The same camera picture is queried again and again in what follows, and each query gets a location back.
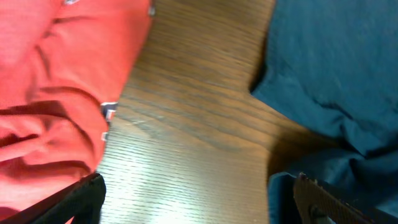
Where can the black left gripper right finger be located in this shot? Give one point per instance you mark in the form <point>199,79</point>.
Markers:
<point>320,202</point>

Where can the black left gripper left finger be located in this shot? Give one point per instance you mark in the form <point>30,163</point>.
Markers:
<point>79,203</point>

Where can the navy blue shorts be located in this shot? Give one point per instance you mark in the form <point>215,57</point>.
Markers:
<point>331,66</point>

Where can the red t-shirt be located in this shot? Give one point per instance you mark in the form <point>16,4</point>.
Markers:
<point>64,65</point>

